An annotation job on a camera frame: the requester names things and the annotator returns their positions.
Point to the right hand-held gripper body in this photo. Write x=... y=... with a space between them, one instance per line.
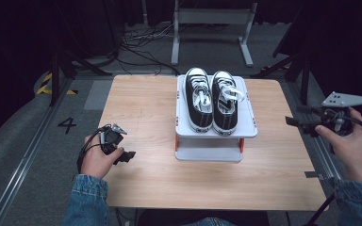
x=339 y=121

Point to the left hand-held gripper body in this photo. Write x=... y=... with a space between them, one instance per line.
x=113 y=139

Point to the black canvas sneaker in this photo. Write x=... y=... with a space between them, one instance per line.
x=198 y=100
x=224 y=106

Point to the white two-tier shoe rack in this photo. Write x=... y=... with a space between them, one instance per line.
x=213 y=147

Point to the person's left hand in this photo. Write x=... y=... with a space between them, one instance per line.
x=97 y=163

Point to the person's right hand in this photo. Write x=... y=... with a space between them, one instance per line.
x=355 y=153

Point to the black tripod stand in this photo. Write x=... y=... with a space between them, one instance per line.
x=295 y=67
x=61 y=67

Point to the yellow black hazard tape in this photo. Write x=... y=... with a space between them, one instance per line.
x=45 y=86

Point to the person's legs in jeans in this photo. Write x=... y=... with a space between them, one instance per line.
x=209 y=222

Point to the grey metal stand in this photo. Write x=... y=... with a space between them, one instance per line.
x=212 y=17

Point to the metal floor rail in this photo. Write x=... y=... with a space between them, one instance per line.
x=28 y=153

